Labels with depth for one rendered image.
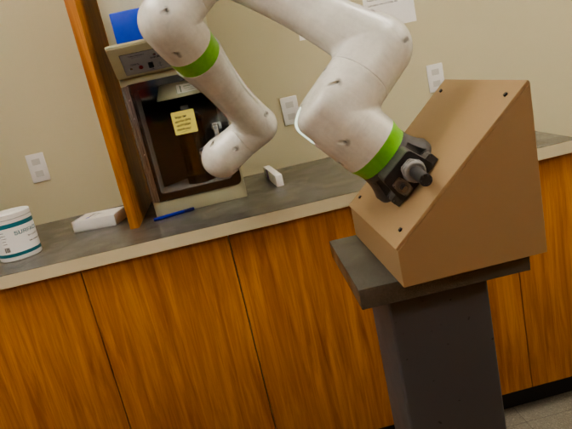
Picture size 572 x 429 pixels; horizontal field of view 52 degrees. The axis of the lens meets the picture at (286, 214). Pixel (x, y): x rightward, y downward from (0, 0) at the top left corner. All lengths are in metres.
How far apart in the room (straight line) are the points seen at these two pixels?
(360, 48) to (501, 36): 1.63
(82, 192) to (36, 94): 0.42
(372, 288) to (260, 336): 0.88
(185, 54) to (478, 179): 0.65
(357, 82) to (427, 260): 0.34
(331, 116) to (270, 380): 1.11
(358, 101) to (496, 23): 1.66
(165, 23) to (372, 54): 0.42
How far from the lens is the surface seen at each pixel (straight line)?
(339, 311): 1.91
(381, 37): 1.14
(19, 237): 1.99
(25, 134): 2.53
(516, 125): 1.05
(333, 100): 1.08
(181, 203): 2.03
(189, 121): 1.98
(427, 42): 2.58
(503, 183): 1.06
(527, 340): 2.20
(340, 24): 1.17
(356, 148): 1.10
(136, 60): 1.93
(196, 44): 1.28
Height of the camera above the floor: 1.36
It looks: 14 degrees down
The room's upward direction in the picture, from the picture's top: 12 degrees counter-clockwise
